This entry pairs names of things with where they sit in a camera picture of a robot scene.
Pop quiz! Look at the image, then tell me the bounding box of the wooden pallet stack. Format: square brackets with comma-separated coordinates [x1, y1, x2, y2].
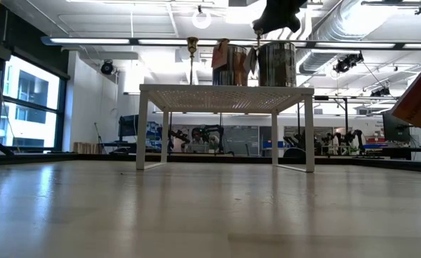
[72, 142, 101, 154]

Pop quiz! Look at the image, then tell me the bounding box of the black background rig frame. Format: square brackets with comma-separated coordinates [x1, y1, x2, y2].
[314, 95, 400, 144]

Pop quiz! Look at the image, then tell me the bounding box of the black background monitor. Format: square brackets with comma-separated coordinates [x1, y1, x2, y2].
[382, 110, 412, 143]
[118, 114, 140, 139]

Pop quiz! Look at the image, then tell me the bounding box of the white ring ceiling lamp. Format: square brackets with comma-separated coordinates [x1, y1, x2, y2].
[191, 9, 213, 30]

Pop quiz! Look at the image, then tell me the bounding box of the black dome ceiling camera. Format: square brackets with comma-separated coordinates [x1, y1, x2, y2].
[100, 59, 115, 76]

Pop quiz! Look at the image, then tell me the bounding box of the white perforated metal shelf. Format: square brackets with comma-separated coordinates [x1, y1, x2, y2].
[135, 84, 316, 173]

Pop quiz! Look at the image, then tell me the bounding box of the black ceiling track rail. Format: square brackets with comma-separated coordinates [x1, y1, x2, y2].
[360, 0, 421, 15]

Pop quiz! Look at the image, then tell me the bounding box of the silver ventilation duct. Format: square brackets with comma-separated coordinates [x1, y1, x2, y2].
[296, 0, 367, 85]

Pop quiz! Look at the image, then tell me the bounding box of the person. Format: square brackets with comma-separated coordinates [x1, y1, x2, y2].
[190, 127, 211, 154]

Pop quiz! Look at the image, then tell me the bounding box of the candle tin orange heart label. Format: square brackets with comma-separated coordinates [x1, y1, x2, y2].
[211, 39, 249, 87]

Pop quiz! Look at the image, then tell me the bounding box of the candle tin jasmine flower label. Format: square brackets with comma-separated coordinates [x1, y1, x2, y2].
[244, 41, 297, 88]

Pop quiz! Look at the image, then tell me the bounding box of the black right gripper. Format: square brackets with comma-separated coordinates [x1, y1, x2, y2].
[252, 0, 309, 36]

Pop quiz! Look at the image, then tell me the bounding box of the long linear ceiling light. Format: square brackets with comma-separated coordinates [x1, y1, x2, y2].
[40, 35, 421, 51]

